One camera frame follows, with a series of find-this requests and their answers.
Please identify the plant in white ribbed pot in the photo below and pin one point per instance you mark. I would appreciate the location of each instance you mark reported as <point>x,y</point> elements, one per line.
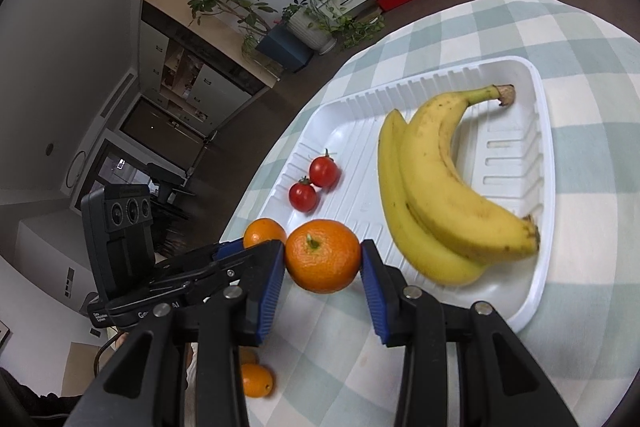
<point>307,29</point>

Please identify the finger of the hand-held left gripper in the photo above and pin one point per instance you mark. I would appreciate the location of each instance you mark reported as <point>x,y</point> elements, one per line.
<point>200,279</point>
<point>232,249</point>

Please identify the red cherry tomato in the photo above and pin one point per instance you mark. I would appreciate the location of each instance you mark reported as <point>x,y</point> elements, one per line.
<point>322,171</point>
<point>302,196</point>

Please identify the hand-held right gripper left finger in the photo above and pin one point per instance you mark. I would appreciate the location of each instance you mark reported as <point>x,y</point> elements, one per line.
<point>270,292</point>

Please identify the white plastic tray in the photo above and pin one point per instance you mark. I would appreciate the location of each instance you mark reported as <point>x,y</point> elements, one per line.
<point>505,142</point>

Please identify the tall plant in blue pot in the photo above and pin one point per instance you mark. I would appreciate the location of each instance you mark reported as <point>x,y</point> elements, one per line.
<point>285,47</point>

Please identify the wall storage cabinet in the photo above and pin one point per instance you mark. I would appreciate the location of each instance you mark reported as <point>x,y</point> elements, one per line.
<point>195,62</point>

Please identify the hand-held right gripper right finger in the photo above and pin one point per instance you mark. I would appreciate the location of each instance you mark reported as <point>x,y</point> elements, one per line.
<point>374,292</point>

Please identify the small orange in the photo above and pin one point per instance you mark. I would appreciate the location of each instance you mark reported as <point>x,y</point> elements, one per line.
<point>262,232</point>

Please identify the large orange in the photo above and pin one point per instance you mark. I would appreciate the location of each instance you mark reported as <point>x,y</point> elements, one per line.
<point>322,255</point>

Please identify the brown door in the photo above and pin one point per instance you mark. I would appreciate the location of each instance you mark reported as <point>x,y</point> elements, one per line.
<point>160,122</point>

